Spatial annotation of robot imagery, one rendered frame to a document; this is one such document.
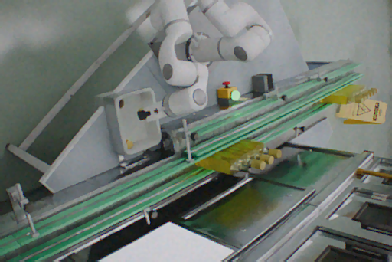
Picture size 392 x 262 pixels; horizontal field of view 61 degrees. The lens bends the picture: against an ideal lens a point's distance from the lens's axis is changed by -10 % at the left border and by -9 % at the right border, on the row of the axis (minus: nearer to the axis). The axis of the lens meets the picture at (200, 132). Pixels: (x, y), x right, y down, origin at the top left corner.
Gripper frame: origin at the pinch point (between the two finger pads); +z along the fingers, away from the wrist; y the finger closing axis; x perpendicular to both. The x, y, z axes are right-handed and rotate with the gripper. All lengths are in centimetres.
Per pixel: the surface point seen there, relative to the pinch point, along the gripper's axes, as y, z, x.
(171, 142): 12.4, 8.6, -14.0
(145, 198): -7.2, 8.6, -29.0
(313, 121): 122, 14, -37
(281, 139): 85, 14, -37
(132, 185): -11.7, 6.0, -22.0
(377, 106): 358, 64, -80
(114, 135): -6.5, 15.7, -3.8
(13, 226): -55, 10, -19
